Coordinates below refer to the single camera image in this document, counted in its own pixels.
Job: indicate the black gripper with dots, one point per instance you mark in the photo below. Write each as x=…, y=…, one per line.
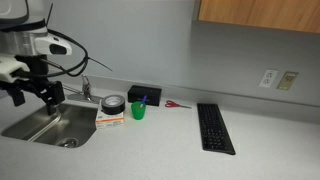
x=30, y=74

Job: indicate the blue pen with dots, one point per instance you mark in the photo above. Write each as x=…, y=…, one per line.
x=143, y=101

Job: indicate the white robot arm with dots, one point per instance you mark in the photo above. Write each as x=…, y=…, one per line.
x=25, y=43

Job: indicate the green plastic cup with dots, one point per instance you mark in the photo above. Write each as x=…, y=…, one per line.
x=138, y=110

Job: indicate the stainless steel sink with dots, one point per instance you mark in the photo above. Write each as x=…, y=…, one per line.
x=71, y=126

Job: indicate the chrome faucet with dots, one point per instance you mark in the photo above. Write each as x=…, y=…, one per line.
x=85, y=94

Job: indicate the white orange cardboard box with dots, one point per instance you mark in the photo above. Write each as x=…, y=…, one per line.
x=108, y=121

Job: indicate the black rectangular box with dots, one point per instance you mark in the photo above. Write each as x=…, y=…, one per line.
x=136, y=93

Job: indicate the black keyboard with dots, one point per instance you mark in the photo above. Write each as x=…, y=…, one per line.
x=214, y=134

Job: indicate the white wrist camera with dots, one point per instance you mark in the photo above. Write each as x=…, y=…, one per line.
x=52, y=45

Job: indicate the black duct tape roll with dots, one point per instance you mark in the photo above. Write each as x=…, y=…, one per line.
x=113, y=104

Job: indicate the red handled scissors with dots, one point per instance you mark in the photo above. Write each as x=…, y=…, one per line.
x=172, y=104

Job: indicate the white wall outlet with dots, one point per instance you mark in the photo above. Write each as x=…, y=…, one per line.
x=268, y=78

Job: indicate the beige wall plate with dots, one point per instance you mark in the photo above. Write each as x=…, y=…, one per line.
x=287, y=80

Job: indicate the wooden wall cabinet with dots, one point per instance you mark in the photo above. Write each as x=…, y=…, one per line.
x=295, y=15

